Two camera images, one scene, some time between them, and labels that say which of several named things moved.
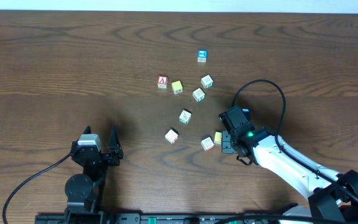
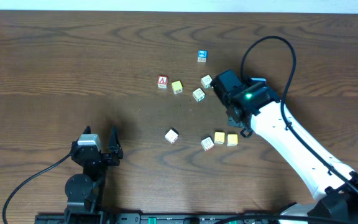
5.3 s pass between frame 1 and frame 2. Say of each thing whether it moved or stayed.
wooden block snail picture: stayed
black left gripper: stayed
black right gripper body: moved
